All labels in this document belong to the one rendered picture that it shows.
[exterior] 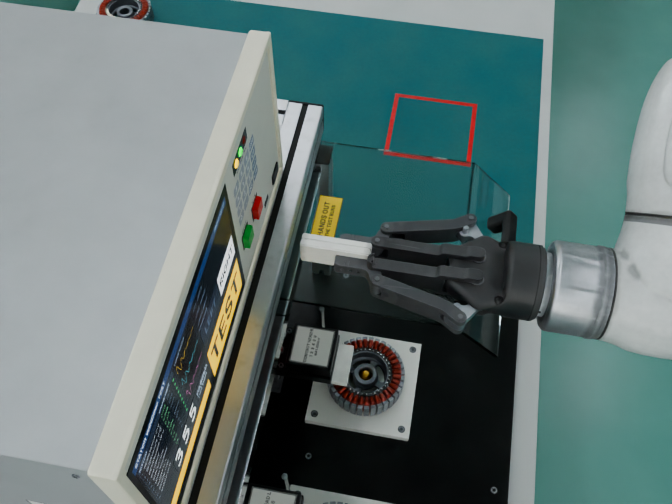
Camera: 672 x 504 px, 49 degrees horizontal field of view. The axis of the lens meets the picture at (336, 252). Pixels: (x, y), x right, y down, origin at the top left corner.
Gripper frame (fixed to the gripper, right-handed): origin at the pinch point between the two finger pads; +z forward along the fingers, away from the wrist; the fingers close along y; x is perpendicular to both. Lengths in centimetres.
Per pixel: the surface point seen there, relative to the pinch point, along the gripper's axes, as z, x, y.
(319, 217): 4.3, -11.5, 11.9
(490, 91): -18, -43, 70
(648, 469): -72, -118, 27
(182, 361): 9.2, 7.7, -17.4
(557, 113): -47, -118, 142
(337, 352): 0.8, -34.9, 5.4
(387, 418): -7.7, -39.8, -1.2
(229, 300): 9.2, -0.8, -6.9
